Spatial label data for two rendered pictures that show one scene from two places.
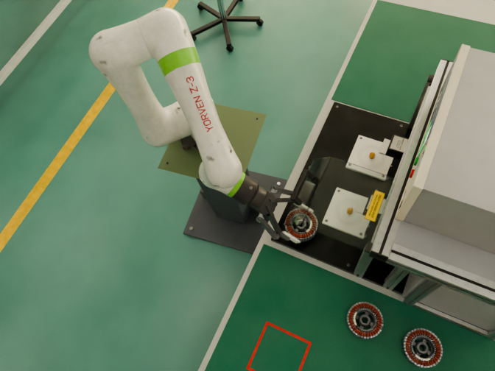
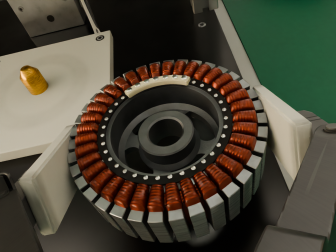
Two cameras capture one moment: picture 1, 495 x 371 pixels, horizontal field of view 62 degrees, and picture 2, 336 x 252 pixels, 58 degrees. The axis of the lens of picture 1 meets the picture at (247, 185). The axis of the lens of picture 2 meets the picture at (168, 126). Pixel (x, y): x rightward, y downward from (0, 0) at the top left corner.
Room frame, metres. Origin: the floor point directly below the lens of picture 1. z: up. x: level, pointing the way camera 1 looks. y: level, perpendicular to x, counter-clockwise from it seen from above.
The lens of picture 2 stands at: (0.52, -0.05, 0.97)
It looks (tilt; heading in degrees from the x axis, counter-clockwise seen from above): 50 degrees down; 236
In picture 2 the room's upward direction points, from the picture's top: 17 degrees counter-clockwise
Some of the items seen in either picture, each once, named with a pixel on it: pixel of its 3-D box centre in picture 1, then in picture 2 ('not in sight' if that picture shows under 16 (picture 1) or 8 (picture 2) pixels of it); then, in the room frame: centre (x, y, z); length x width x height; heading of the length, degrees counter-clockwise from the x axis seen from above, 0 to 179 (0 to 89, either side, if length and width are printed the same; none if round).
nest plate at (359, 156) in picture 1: (371, 157); not in sight; (0.66, -0.48, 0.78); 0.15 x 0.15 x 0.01; 50
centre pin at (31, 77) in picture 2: not in sight; (32, 78); (0.47, -0.32, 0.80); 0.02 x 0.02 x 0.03
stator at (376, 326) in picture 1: (364, 320); not in sight; (0.12, -0.24, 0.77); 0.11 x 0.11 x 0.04
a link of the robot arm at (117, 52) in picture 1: (143, 94); not in sight; (0.94, 0.25, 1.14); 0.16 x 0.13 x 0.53; 97
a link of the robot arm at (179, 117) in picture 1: (197, 118); not in sight; (0.96, 0.11, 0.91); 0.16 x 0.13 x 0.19; 97
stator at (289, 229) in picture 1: (301, 224); (167, 139); (0.46, -0.14, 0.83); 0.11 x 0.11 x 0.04
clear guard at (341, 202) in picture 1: (350, 206); not in sight; (0.40, -0.27, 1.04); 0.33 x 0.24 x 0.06; 50
